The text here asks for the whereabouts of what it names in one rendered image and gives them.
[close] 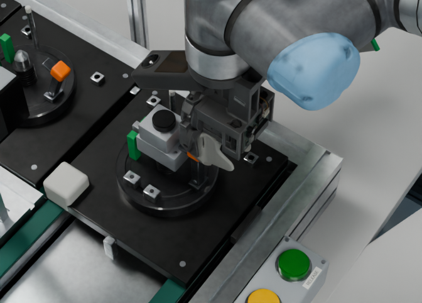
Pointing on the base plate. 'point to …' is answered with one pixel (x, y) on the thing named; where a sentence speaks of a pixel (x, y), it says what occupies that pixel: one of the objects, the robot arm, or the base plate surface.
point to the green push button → (293, 264)
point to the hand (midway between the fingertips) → (206, 153)
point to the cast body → (161, 137)
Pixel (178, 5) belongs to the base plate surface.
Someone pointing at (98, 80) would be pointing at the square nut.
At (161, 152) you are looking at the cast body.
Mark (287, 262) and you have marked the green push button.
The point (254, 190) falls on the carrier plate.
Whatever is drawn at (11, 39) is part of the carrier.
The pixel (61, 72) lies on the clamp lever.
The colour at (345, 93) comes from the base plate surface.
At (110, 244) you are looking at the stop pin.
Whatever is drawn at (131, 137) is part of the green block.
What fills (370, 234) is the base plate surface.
